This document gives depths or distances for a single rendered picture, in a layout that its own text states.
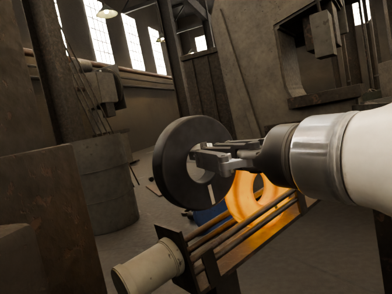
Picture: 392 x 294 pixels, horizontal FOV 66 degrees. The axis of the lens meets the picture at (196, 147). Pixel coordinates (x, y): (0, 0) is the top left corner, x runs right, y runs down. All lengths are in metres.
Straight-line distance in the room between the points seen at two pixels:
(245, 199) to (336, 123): 0.29
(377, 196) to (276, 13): 2.48
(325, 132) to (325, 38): 2.09
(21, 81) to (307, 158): 0.49
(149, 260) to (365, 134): 0.32
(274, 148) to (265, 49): 2.37
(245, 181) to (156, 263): 0.21
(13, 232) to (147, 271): 0.18
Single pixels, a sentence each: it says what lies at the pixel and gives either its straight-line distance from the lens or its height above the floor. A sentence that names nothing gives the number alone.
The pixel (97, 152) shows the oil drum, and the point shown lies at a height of 0.74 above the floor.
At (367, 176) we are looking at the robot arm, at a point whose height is 0.80.
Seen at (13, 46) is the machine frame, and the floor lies 1.05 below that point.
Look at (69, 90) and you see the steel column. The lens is 4.53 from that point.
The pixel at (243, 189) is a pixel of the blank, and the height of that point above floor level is 0.73.
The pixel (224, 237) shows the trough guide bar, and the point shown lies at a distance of 0.50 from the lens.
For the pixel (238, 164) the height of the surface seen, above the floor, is 0.81.
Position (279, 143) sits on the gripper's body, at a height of 0.83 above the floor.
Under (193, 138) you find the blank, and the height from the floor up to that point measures 0.84.
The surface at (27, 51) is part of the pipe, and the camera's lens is 8.44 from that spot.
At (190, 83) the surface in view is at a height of 1.37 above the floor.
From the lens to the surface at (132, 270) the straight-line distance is 0.44.
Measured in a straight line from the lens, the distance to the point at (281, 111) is 2.64.
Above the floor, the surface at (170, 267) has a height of 0.67.
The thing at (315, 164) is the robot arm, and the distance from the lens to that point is 0.30.
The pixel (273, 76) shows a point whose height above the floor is 1.08.
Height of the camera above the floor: 0.87
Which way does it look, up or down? 5 degrees down
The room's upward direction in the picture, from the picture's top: 11 degrees counter-clockwise
